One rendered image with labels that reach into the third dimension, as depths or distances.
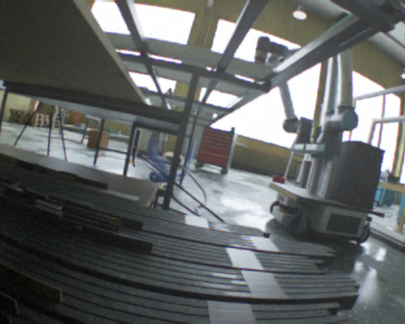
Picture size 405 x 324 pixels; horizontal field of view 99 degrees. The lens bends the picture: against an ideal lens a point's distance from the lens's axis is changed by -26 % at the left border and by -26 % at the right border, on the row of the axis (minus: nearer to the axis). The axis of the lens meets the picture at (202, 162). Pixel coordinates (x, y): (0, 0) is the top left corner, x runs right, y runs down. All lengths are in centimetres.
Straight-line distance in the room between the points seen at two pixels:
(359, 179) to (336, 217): 38
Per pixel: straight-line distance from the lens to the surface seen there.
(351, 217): 195
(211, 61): 109
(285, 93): 230
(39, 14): 35
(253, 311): 28
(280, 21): 1164
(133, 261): 31
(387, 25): 51
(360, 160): 201
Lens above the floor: 49
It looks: 3 degrees down
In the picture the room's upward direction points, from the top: 13 degrees clockwise
